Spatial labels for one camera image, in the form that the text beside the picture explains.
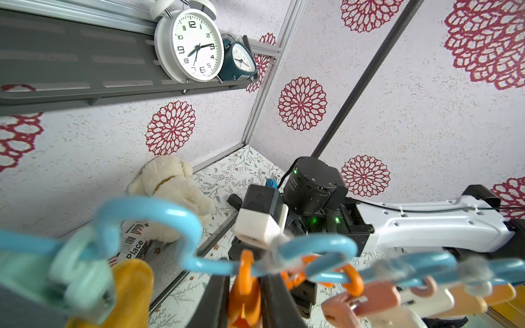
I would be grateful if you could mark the blue round clip hanger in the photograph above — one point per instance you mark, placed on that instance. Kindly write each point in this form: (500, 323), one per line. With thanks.
(74, 276)

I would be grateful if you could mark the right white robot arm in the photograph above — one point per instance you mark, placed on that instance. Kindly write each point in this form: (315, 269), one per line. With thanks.
(475, 256)

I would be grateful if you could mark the grey fabric insole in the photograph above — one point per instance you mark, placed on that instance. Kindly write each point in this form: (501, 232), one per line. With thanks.
(167, 274)

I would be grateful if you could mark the hanging orange insole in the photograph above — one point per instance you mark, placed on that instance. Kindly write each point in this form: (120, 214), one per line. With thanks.
(134, 280)

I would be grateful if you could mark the printed newspaper pattern insole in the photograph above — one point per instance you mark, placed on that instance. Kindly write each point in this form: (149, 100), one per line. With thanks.
(135, 242)

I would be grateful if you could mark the cream plush toy dog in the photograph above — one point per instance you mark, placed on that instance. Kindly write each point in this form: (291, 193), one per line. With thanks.
(170, 178)

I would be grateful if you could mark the black metal clothes rack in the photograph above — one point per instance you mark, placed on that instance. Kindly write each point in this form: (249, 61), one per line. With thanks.
(389, 42)

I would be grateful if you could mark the green alarm clock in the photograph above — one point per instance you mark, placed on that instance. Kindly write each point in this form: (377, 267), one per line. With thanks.
(239, 62)

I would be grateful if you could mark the white alarm clock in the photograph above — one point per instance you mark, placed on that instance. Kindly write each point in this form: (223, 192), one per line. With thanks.
(187, 42)

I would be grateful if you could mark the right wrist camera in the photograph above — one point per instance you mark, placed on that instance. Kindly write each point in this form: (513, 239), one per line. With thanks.
(262, 216)

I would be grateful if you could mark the dark grey wall shelf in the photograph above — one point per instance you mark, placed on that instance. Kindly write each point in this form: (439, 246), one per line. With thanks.
(51, 64)

